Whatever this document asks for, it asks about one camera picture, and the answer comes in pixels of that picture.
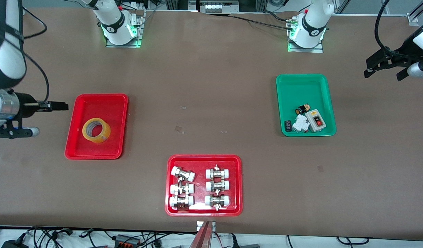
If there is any yellow tape roll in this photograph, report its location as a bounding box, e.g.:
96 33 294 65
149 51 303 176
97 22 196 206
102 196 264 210
82 117 112 144

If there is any empty red plastic tray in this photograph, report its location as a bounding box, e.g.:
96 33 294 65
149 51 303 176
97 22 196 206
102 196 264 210
64 93 129 160

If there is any green plastic tray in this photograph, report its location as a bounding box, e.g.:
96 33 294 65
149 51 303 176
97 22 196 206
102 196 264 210
276 74 337 137

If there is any red tray with fittings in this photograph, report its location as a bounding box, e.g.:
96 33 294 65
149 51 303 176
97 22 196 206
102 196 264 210
165 154 243 217

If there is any white circuit breaker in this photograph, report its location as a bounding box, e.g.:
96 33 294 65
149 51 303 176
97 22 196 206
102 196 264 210
292 114 310 134

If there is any black power adapter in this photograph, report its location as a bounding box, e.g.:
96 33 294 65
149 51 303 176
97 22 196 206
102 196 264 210
1 238 28 248

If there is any metal fitting with white caps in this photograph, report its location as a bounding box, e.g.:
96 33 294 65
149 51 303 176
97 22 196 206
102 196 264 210
205 179 231 193
170 183 194 196
171 166 196 183
169 195 194 210
205 194 231 211
205 165 231 180

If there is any black orange connector box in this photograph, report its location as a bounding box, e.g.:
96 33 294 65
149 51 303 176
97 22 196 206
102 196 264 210
113 234 141 247

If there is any white power strip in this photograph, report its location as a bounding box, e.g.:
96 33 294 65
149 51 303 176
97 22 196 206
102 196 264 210
199 0 240 14

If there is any red clamp bar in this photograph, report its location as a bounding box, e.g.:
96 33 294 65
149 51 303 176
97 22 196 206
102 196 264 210
189 221 216 248

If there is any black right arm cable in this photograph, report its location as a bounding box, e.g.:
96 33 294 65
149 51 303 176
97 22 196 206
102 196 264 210
21 7 50 103

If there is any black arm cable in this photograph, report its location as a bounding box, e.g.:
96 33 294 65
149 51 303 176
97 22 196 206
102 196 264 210
375 0 404 57
21 7 50 103

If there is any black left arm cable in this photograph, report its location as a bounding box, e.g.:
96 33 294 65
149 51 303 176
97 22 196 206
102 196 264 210
375 0 404 57

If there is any aluminium frame profile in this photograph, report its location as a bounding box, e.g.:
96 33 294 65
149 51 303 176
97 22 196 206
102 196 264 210
407 0 423 27

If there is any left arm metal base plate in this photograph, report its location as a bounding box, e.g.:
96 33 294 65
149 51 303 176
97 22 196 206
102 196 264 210
288 15 324 53

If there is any grey switch box red button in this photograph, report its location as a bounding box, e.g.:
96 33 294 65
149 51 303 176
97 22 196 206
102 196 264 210
305 109 327 133

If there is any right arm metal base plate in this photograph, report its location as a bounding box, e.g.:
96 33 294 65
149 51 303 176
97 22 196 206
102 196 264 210
106 10 145 48

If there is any black cable on table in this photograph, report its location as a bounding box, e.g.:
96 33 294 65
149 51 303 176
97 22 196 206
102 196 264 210
229 10 295 30

